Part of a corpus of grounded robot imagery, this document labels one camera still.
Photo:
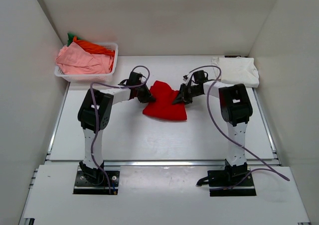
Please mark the green cloth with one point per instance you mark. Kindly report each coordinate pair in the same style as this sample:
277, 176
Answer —
70, 37

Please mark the white plastic basket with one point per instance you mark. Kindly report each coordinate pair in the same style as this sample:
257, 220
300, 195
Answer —
92, 77

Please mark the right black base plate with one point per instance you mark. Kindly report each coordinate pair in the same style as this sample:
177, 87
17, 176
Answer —
232, 181

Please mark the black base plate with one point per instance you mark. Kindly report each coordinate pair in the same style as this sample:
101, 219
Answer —
232, 181
85, 186

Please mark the aluminium rail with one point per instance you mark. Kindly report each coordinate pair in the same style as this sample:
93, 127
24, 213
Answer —
164, 163

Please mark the orange t shirt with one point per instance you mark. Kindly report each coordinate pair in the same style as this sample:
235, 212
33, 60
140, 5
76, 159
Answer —
96, 49

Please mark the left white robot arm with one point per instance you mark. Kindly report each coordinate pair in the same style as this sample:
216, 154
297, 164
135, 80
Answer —
94, 115

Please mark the folded white t shirt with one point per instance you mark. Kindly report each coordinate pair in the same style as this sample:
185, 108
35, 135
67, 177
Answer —
238, 70

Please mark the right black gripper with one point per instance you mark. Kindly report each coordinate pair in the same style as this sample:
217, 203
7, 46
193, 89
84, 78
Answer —
183, 98

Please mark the pink t shirt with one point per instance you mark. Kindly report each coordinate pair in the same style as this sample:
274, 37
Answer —
72, 59

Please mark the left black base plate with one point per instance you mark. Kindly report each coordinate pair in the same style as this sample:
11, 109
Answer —
85, 186

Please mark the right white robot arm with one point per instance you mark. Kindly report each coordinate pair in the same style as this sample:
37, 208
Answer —
236, 110

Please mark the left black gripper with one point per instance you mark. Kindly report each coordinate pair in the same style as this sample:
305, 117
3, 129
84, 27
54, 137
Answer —
148, 97

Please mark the red t shirt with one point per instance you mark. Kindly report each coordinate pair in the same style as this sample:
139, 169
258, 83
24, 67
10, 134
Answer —
163, 108

